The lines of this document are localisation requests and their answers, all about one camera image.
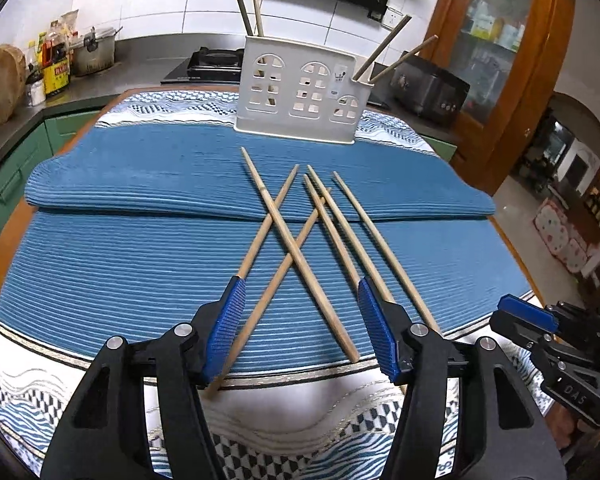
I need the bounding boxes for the wooden glass door cabinet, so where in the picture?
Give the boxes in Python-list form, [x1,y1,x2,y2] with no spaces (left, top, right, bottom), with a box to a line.
[422,0,578,198]

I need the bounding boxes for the stainless steel countertop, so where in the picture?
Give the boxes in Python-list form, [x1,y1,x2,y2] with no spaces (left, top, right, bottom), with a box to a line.
[0,32,461,181]

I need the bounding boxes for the round wooden chopping block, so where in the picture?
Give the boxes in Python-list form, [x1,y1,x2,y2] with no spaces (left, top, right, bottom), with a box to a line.
[0,43,28,127]

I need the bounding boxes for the small boxes behind glass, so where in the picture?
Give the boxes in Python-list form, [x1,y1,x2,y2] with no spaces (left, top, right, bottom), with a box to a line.
[467,0,536,53]

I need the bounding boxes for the white plastic utensil holder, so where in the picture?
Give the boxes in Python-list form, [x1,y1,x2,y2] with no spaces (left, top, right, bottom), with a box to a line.
[234,35,367,147]

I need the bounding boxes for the black rice cooker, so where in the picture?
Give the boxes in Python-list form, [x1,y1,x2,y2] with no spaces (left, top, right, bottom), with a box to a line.
[390,51,471,128]

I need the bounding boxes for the dark sauce bottle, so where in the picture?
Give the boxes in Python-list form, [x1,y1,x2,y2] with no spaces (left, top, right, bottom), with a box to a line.
[42,30,66,63]

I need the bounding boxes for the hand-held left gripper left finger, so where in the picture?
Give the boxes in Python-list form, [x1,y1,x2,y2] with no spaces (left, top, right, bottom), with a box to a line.
[40,276,247,480]

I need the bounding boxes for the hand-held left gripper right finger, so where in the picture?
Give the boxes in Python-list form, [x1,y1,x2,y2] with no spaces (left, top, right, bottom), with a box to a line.
[357,277,566,480]

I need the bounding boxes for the yellow cap oil bottle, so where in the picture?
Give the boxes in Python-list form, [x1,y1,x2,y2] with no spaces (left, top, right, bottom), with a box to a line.
[26,42,42,83]

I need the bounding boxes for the pile of wooden chopsticks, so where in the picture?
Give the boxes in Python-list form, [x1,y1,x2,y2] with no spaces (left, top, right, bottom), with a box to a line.
[202,147,441,398]

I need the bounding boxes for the white floral cushion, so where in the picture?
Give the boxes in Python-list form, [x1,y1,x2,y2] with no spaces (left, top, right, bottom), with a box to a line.
[531,197,597,275]

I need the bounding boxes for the blue patterned table cloth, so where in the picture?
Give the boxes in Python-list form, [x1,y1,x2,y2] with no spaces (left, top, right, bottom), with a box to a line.
[0,87,551,480]

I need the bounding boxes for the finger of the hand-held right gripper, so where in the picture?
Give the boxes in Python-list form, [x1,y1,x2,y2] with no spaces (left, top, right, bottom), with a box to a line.
[489,310,551,356]
[497,294,563,333]

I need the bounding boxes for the black gas stove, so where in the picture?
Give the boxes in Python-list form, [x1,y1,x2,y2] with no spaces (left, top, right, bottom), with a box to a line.
[160,46,246,86]

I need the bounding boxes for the metal pressure cooker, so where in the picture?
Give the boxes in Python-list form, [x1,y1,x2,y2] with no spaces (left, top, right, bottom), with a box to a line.
[71,26,124,77]

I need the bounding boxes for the snack bag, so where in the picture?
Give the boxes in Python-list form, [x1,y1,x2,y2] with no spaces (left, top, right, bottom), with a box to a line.
[50,10,81,41]

